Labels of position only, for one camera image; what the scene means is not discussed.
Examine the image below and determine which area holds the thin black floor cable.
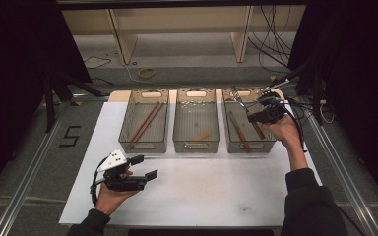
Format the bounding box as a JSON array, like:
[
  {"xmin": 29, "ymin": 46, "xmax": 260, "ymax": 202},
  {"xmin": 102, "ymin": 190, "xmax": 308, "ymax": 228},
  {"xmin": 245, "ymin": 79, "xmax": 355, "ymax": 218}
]
[{"xmin": 83, "ymin": 55, "xmax": 112, "ymax": 71}]

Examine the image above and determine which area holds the light wooden desk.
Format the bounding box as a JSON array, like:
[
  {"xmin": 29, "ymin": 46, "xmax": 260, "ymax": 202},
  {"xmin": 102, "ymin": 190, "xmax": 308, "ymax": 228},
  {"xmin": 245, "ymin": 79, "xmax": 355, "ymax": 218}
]
[{"xmin": 56, "ymin": 0, "xmax": 309, "ymax": 66}]

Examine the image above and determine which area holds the person's right hand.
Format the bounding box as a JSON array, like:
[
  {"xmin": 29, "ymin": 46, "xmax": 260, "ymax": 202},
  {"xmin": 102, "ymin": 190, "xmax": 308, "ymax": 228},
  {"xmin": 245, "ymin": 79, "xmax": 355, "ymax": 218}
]
[{"xmin": 269, "ymin": 114, "xmax": 304, "ymax": 150}]

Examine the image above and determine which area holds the yellow tape roll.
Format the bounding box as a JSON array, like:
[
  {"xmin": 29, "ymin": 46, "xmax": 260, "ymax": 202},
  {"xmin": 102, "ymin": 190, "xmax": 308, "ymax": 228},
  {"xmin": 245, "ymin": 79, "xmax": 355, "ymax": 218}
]
[{"xmin": 137, "ymin": 67, "xmax": 157, "ymax": 80}]

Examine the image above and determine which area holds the black metal stand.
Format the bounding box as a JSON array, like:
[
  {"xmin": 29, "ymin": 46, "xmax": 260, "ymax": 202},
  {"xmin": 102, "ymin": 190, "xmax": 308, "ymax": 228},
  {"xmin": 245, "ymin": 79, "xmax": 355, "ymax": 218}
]
[
  {"xmin": 42, "ymin": 70, "xmax": 111, "ymax": 134},
  {"xmin": 265, "ymin": 62, "xmax": 327, "ymax": 127}
]

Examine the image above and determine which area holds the white floor cable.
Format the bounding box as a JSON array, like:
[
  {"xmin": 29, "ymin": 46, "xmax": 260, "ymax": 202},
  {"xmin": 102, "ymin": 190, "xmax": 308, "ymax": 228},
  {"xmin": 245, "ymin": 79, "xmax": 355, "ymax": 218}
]
[{"xmin": 113, "ymin": 48, "xmax": 143, "ymax": 84}]

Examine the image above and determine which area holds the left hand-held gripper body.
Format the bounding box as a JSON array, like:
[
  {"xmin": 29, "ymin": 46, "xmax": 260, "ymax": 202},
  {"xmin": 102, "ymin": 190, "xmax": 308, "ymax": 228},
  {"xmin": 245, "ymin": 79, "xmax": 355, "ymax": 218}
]
[{"xmin": 96, "ymin": 149, "xmax": 147, "ymax": 193}]

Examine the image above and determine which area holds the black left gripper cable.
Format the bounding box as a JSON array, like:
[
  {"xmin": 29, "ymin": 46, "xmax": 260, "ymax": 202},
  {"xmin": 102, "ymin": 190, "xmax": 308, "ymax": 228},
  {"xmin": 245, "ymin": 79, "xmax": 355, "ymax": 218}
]
[{"xmin": 90, "ymin": 156, "xmax": 108, "ymax": 207}]

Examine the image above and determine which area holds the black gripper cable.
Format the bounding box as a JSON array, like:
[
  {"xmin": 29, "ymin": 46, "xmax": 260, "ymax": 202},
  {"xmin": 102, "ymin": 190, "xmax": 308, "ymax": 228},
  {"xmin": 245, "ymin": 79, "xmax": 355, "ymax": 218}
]
[
  {"xmin": 90, "ymin": 156, "xmax": 108, "ymax": 207},
  {"xmin": 284, "ymin": 97, "xmax": 308, "ymax": 153}
]

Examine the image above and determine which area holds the person's left hand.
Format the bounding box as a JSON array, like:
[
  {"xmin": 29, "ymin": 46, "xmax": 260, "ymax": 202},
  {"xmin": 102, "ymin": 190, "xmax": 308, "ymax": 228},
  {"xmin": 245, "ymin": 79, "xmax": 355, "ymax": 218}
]
[{"xmin": 94, "ymin": 181, "xmax": 141, "ymax": 216}]

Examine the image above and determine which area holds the brown wooden chopstick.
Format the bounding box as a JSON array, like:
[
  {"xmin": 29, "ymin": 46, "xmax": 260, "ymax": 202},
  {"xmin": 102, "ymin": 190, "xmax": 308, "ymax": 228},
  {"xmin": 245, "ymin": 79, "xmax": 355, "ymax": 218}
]
[
  {"xmin": 130, "ymin": 103, "xmax": 165, "ymax": 148},
  {"xmin": 131, "ymin": 101, "xmax": 161, "ymax": 143}
]

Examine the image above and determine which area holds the grey transparent plastic bin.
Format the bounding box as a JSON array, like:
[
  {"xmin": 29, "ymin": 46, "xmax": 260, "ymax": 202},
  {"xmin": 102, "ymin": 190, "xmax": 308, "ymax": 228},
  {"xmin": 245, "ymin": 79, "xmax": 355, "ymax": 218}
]
[
  {"xmin": 172, "ymin": 88, "xmax": 221, "ymax": 154},
  {"xmin": 221, "ymin": 88, "xmax": 278, "ymax": 154},
  {"xmin": 118, "ymin": 88, "xmax": 170, "ymax": 154}
]

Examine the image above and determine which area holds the aluminium floor rail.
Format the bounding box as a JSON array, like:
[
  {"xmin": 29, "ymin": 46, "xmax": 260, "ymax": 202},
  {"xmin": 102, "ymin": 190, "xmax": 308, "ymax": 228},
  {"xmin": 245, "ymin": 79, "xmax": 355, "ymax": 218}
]
[
  {"xmin": 0, "ymin": 94, "xmax": 74, "ymax": 236},
  {"xmin": 303, "ymin": 107, "xmax": 378, "ymax": 236}
]

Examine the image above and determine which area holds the black curtain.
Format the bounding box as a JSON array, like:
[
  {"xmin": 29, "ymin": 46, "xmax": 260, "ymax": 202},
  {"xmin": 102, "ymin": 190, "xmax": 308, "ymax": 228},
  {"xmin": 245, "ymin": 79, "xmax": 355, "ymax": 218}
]
[
  {"xmin": 0, "ymin": 0, "xmax": 92, "ymax": 205},
  {"xmin": 288, "ymin": 0, "xmax": 378, "ymax": 211}
]

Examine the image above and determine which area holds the amber-handled clear spoon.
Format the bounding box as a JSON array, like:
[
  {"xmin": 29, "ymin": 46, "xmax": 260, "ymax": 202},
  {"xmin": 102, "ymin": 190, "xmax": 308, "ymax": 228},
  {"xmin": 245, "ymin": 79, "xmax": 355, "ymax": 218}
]
[{"xmin": 190, "ymin": 129, "xmax": 213, "ymax": 142}]

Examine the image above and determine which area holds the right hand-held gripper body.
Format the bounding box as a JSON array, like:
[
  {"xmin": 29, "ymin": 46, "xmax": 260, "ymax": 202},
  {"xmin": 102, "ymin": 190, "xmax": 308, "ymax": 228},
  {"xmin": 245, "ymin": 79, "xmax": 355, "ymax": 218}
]
[{"xmin": 259, "ymin": 78, "xmax": 291, "ymax": 125}]

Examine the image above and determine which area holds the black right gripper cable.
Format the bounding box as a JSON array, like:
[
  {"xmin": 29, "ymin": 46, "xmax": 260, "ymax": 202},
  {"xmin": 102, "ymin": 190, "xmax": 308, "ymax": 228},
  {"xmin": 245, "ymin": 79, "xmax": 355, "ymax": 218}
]
[{"xmin": 284, "ymin": 97, "xmax": 308, "ymax": 153}]

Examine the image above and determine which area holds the bundle of black cables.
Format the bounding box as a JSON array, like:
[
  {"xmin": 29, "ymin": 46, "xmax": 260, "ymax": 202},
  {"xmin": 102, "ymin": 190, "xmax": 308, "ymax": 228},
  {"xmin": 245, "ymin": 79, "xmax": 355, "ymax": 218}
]
[{"xmin": 247, "ymin": 4, "xmax": 297, "ymax": 75}]

